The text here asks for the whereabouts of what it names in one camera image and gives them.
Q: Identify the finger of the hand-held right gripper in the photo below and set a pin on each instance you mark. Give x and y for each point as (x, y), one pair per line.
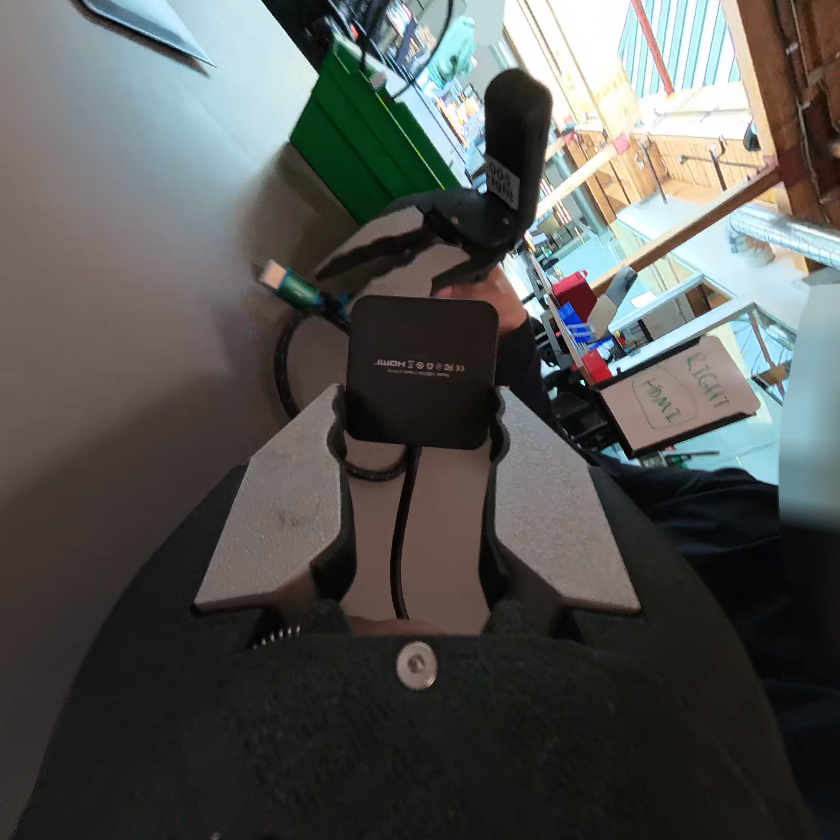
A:
(420, 272)
(374, 243)

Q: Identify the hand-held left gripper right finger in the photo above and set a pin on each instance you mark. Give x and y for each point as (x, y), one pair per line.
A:
(557, 531)

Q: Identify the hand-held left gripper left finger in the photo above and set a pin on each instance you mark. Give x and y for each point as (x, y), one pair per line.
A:
(276, 524)

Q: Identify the green plastic bin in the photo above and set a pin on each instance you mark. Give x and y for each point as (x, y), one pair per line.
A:
(366, 145)

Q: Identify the person's right forearm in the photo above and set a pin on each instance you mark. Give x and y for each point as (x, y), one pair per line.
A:
(531, 374)

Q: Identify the person's right hand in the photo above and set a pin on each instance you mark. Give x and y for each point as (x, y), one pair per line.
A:
(511, 305)

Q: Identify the red tote bag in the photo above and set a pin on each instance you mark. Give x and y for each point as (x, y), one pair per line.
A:
(574, 292)

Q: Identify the small blue bins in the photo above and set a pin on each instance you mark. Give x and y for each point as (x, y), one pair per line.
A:
(577, 325)

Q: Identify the red box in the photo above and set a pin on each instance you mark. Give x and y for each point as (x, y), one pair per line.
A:
(596, 367)

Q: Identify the handwritten whiteboard sign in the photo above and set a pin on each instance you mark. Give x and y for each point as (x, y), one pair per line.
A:
(683, 394)

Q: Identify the display board on stand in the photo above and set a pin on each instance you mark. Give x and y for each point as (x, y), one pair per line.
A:
(610, 302)

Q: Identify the silver grey pouch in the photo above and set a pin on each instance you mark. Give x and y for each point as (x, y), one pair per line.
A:
(144, 19)

